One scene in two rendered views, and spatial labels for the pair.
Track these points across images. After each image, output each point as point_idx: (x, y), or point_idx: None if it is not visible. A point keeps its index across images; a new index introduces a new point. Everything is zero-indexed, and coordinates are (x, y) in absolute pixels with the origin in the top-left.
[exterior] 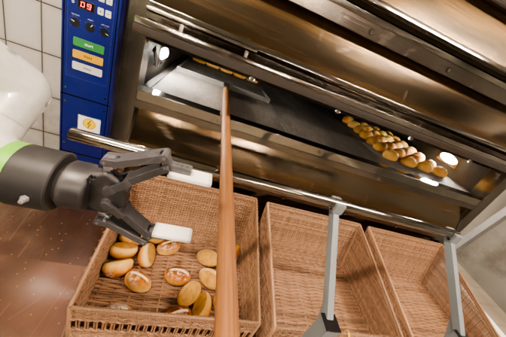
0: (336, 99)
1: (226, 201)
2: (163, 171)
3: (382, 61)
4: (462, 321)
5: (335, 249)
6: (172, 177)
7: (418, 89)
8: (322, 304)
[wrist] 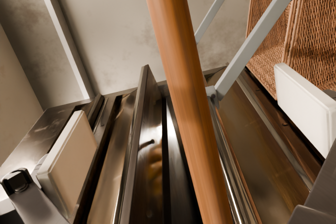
0: (120, 215)
1: (176, 117)
2: (29, 191)
3: (90, 221)
4: None
5: (240, 48)
6: (46, 164)
7: (110, 174)
8: None
